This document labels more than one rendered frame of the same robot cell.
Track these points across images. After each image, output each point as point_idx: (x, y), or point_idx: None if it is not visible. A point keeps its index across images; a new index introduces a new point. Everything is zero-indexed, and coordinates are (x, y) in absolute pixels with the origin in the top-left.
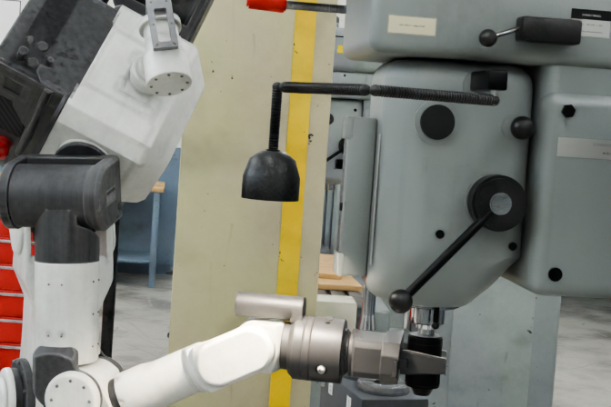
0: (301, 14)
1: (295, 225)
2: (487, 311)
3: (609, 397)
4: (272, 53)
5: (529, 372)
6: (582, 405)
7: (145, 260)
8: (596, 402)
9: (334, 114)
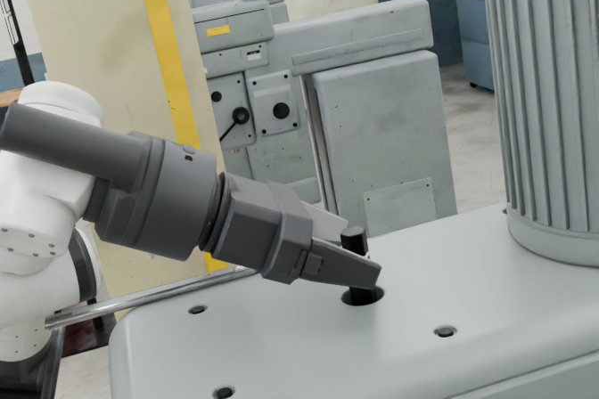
0: (167, 71)
1: (220, 263)
2: (397, 222)
3: (486, 180)
4: (150, 116)
5: None
6: (468, 197)
7: None
8: (478, 189)
9: (220, 91)
